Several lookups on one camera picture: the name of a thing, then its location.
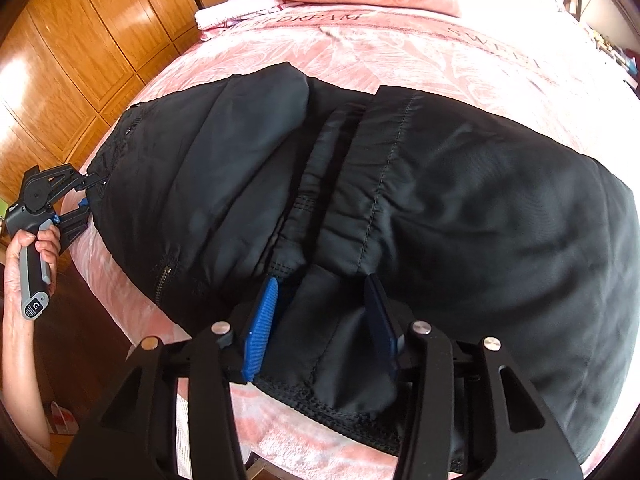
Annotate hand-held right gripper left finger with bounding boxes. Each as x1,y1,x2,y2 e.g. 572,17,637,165
59,276,280,480

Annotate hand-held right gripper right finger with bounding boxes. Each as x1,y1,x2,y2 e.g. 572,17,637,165
363,273,584,480

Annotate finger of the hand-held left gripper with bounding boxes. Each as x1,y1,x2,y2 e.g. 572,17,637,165
47,163,109,202
54,199,94,252

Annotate black padded pants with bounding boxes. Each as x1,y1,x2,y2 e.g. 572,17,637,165
85,61,632,476

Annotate person's left forearm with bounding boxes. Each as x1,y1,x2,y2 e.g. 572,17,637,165
0,310,53,461

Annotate person's left hand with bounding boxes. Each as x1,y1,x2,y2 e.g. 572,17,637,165
1,230,62,332

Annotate wooden wardrobe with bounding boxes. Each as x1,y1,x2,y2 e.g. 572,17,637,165
0,0,241,211

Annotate red white object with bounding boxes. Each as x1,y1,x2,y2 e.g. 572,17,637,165
47,400,74,434

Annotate white pink folded cloth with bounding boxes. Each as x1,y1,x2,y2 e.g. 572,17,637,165
194,0,281,31

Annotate pink printed bedspread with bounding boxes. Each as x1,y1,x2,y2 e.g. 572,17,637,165
65,0,640,480

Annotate bedside clutter pile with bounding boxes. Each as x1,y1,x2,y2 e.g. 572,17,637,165
585,25,637,72

